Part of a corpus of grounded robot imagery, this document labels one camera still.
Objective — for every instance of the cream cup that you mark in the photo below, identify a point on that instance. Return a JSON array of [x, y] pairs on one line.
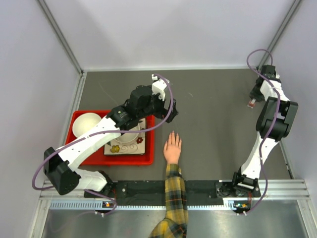
[[129, 137]]

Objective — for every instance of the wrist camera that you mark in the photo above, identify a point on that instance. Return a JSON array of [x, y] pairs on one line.
[[271, 88], [159, 86]]

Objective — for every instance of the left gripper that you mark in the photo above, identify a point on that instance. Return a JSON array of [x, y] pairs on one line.
[[163, 112]]

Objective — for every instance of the floral square plate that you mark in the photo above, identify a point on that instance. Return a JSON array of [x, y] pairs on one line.
[[137, 147]]

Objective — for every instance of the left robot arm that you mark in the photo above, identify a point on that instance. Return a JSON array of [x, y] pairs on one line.
[[62, 165]]

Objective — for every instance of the mannequin hand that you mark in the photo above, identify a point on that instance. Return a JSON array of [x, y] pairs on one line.
[[172, 148]]

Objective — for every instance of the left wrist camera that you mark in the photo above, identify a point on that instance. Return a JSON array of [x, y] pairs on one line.
[[159, 86]]

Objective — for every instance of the pink nail polish bottle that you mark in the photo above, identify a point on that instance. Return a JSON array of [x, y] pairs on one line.
[[251, 103]]

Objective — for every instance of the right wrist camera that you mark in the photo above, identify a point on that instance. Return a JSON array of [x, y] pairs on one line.
[[271, 88]]

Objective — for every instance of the aluminium frame rail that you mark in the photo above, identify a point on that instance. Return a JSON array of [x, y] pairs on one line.
[[290, 189]]

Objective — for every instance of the yellow plaid sleeve forearm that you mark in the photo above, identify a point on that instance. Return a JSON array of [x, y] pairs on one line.
[[175, 222]]

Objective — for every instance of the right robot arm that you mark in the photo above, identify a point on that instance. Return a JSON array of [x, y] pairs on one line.
[[273, 124]]

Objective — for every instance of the red plastic tray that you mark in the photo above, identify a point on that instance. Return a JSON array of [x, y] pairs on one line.
[[99, 158]]

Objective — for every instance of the white bowl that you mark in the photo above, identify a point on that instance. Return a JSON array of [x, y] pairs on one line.
[[84, 123]]

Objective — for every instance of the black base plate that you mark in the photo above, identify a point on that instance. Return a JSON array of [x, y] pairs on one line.
[[152, 193]]

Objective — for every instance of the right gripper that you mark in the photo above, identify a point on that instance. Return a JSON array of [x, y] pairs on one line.
[[252, 95]]

